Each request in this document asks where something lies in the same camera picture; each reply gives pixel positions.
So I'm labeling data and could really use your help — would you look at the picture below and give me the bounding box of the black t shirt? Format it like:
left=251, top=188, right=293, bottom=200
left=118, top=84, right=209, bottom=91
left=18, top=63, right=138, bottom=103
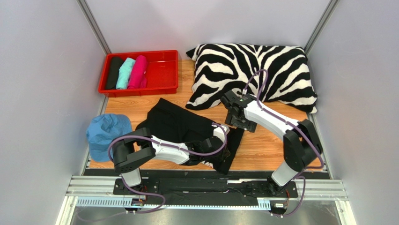
left=136, top=98, right=244, bottom=174

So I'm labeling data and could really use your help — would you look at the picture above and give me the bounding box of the blue bucket hat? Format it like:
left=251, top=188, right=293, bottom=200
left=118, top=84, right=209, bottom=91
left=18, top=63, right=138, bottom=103
left=86, top=113, right=132, bottom=162

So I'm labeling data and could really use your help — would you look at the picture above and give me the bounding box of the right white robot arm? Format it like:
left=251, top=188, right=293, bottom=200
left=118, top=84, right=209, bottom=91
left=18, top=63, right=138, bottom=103
left=221, top=91, right=324, bottom=189

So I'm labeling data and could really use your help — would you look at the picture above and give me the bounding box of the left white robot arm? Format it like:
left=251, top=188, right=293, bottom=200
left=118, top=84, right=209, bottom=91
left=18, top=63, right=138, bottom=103
left=107, top=123, right=230, bottom=187

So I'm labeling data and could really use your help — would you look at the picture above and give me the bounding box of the zebra print pillow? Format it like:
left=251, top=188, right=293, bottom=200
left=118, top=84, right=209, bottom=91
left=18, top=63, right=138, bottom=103
left=186, top=43, right=318, bottom=113

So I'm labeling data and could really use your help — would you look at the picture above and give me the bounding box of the red plastic bin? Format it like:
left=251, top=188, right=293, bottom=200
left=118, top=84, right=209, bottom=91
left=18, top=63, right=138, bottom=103
left=98, top=50, right=179, bottom=98

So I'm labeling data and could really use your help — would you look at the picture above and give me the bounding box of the rolled pink shirt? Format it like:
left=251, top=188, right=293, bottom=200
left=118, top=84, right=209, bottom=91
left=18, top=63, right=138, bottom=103
left=127, top=55, right=148, bottom=89

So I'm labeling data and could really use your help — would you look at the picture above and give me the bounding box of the rolled teal shirt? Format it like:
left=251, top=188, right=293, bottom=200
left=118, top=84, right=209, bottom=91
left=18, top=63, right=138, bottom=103
left=116, top=58, right=136, bottom=90

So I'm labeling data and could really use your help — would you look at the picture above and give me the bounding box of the rolled black shirt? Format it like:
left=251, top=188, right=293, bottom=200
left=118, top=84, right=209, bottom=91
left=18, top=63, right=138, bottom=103
left=105, top=56, right=124, bottom=90

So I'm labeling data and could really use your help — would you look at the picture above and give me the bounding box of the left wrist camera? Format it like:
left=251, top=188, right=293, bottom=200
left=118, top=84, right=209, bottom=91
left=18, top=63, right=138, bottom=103
left=212, top=124, right=230, bottom=142

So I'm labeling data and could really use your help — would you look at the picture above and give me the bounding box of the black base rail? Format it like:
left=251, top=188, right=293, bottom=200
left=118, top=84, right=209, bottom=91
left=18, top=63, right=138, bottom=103
left=112, top=168, right=300, bottom=210

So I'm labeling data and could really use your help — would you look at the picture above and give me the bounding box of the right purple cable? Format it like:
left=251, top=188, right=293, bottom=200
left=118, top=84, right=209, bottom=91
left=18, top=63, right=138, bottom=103
left=242, top=68, right=325, bottom=218

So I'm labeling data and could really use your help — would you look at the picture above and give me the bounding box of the purple cable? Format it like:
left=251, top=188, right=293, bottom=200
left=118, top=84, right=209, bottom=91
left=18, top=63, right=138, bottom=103
left=107, top=122, right=229, bottom=219
left=242, top=68, right=325, bottom=218

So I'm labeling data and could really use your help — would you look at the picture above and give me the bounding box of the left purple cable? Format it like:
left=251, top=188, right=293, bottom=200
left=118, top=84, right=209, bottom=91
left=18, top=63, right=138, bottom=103
left=107, top=122, right=229, bottom=219

